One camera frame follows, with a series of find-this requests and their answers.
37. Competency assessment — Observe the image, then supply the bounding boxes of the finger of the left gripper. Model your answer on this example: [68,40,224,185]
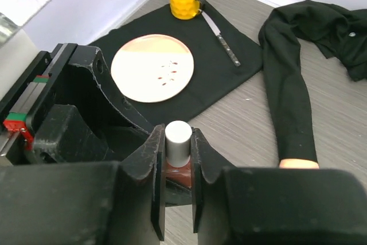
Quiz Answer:
[67,45,154,134]
[31,103,192,207]

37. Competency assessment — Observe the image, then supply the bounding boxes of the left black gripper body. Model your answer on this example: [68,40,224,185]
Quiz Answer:
[1,43,77,165]

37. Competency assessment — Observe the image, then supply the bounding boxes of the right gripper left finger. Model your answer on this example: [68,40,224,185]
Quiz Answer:
[119,125,166,242]

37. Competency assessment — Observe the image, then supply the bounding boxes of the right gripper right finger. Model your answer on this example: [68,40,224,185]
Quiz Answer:
[190,127,234,234]

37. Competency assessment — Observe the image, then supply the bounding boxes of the nail polish bottle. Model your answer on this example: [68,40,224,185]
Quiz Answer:
[166,161,192,189]

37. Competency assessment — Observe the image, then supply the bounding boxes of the white nail polish cap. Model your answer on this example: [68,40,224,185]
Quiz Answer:
[165,120,193,168]

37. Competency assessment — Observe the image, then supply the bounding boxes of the pink cream plate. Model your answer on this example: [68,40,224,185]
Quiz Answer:
[111,34,194,103]

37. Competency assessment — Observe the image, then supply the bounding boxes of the mannequin hand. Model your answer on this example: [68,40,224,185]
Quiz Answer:
[279,158,319,169]

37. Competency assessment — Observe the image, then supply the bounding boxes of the black placemat cloth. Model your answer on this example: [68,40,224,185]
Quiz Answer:
[91,3,263,126]

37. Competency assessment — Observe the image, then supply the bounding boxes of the table knife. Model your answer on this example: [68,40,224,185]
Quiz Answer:
[201,11,241,67]

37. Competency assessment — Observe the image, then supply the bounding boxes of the black sleeved shirt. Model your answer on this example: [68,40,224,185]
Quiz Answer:
[258,0,366,167]

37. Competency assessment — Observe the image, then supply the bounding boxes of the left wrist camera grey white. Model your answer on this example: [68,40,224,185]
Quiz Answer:
[0,30,39,99]

